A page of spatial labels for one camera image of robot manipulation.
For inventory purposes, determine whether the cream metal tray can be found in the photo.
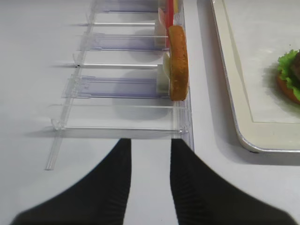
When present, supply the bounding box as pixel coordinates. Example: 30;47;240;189
211;0;300;153

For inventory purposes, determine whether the white paper liner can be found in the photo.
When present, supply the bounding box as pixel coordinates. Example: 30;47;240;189
225;0;300;123

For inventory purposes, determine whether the red tomato slice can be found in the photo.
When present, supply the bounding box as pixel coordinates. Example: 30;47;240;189
165;0;174;28

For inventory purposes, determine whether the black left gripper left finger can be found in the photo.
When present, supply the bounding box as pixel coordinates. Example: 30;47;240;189
12;139;131;225

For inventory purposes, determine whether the brown bun in left rack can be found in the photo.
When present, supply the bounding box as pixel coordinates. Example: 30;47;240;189
168;25;189;101

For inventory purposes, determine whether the clear acrylic left rack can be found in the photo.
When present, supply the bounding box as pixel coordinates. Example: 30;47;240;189
45;0;194;170

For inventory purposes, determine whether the yellow cheese slice in rack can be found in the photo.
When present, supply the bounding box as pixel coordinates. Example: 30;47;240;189
173;0;179;14

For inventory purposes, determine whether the bottom bun on tray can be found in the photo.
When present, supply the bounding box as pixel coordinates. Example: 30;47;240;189
277;74;300;104

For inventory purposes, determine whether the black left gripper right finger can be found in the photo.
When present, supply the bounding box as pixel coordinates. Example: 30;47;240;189
170;139;296;225

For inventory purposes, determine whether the green lettuce on tray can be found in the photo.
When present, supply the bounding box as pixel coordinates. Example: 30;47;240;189
277;50;300;100

